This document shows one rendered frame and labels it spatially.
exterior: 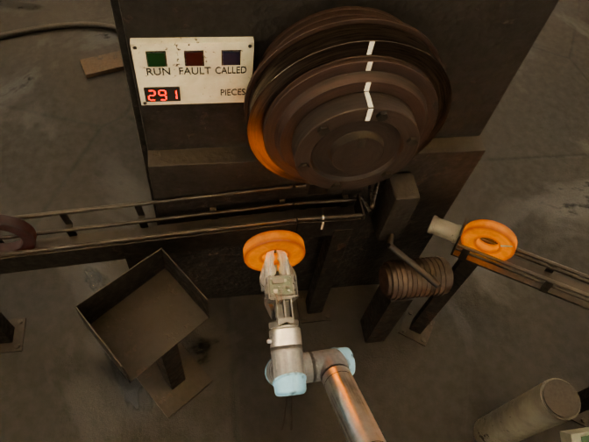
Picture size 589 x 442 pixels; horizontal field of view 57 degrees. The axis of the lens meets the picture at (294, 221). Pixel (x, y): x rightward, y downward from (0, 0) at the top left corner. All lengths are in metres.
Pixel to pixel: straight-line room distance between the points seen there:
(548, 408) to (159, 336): 1.12
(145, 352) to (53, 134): 1.52
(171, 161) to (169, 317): 0.43
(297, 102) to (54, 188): 1.65
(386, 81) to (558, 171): 2.01
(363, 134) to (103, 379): 1.39
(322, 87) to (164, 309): 0.78
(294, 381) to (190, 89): 0.71
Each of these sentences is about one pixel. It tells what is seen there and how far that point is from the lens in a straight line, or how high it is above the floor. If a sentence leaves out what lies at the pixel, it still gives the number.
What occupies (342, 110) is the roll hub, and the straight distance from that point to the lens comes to 1.10.
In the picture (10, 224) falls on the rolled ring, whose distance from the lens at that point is 1.60.
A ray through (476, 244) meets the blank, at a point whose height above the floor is 0.69.
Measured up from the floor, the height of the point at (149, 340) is 0.60.
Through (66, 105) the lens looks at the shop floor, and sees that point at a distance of 2.91.
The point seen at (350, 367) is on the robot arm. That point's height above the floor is 0.72.
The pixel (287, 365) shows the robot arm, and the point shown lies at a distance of 1.25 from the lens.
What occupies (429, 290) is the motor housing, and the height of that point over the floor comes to 0.49.
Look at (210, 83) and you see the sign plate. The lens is 1.29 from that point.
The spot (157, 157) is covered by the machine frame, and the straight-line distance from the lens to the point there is 1.48.
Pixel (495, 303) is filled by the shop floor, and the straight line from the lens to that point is 2.46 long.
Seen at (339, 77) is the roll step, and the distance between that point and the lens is 1.11.
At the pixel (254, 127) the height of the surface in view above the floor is 1.12.
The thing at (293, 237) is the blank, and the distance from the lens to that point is 1.31.
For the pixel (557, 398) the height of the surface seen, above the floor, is 0.52.
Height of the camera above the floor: 2.02
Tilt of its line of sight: 57 degrees down
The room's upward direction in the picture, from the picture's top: 11 degrees clockwise
